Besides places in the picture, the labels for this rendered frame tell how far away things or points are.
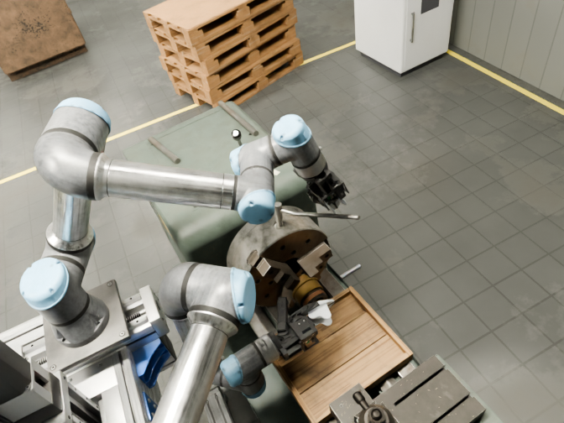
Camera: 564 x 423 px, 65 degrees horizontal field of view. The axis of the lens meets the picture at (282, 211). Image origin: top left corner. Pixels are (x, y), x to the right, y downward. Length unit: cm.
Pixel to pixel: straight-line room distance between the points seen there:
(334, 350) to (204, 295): 60
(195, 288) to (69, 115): 44
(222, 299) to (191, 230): 43
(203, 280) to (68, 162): 36
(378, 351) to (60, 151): 104
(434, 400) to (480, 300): 140
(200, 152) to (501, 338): 175
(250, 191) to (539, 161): 281
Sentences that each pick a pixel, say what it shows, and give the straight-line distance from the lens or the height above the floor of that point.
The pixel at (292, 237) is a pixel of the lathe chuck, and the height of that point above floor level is 121.
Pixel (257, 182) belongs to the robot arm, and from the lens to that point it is 91.
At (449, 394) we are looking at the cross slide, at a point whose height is 97.
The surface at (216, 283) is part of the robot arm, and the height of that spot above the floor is 142.
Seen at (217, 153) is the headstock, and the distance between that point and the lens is 159.
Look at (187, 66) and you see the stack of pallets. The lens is 416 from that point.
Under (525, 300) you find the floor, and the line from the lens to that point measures 272.
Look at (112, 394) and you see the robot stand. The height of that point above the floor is 107.
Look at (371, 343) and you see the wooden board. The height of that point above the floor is 88.
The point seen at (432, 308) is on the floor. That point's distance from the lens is 258.
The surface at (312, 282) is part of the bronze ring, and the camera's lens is 131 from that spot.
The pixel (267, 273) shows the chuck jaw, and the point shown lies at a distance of 127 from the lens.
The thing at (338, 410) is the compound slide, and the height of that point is 102.
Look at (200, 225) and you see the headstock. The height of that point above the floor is 125.
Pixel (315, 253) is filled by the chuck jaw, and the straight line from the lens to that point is 138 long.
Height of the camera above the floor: 220
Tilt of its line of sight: 46 degrees down
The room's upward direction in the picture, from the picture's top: 13 degrees counter-clockwise
